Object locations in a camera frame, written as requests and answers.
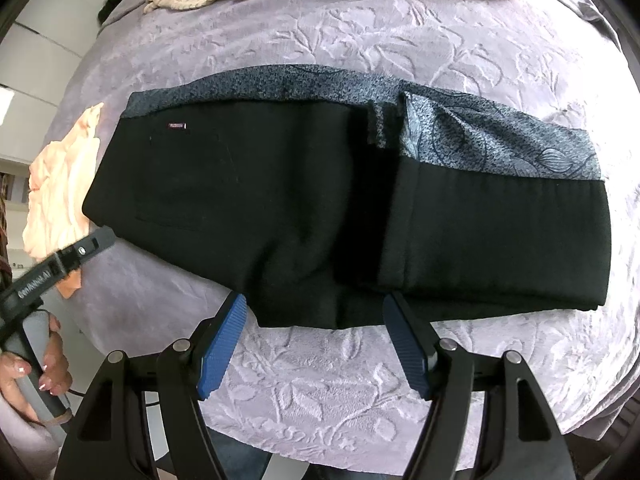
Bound blue-grey patterned cloth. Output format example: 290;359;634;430
122;65;601;181

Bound black pants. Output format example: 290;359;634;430
82;100;612;330

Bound black cloth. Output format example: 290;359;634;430
97;0;133;23

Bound lavender embossed bedspread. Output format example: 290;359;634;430
30;0;640;461

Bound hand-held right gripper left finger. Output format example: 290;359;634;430
54;292;248;480

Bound person's left forearm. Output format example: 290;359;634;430
0;400;63;480

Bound peach garment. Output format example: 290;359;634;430
22;102;116;291

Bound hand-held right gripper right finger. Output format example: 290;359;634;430
382;292;583;480

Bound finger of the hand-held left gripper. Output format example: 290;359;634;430
50;226;117;281

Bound white wardrobe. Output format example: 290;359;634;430
0;17;68;166

